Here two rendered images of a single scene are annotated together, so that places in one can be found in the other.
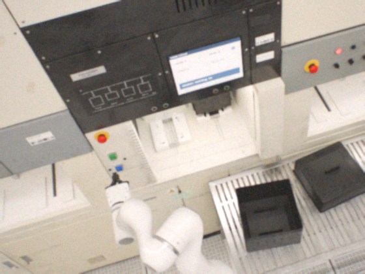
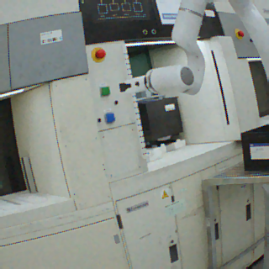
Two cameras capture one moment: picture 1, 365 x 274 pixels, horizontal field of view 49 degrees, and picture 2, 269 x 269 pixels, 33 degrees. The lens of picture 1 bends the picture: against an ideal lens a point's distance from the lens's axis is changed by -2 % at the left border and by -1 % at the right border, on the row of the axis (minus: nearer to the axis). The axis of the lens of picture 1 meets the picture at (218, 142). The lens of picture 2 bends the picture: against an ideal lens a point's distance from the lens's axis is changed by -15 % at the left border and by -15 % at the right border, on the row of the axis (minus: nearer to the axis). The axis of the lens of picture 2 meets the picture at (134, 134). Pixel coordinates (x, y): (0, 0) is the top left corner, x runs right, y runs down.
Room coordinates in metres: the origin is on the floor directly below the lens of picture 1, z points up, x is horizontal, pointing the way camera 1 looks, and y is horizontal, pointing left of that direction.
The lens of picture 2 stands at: (-0.56, 1.40, 1.18)
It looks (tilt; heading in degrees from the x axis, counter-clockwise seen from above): 5 degrees down; 329
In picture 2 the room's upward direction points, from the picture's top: 11 degrees counter-clockwise
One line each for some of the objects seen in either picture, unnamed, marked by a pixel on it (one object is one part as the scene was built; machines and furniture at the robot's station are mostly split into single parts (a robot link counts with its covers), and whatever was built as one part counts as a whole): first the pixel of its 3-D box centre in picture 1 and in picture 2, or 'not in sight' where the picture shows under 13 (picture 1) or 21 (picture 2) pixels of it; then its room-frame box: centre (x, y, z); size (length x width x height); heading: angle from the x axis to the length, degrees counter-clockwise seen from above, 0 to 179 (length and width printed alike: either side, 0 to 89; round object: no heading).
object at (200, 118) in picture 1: (210, 103); (155, 147); (1.61, 0.01, 0.89); 0.22 x 0.21 x 0.04; 8
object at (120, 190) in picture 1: (118, 197); (145, 82); (0.90, 0.46, 1.20); 0.11 x 0.10 x 0.07; 8
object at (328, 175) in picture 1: (330, 173); not in sight; (1.03, -0.55, 0.83); 0.29 x 0.29 x 0.13; 15
